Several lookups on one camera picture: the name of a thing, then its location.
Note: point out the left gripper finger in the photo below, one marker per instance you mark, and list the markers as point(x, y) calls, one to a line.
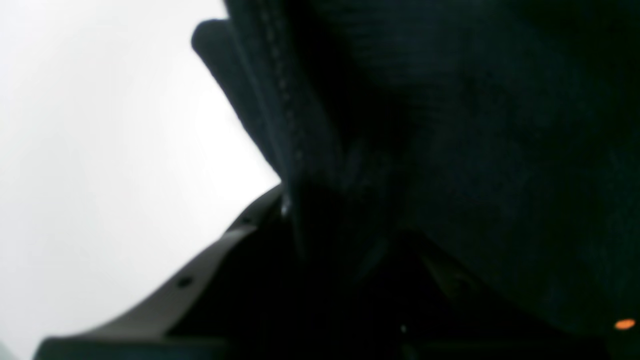
point(207, 308)

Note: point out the black T-shirt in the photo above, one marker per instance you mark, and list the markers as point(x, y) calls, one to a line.
point(506, 132)

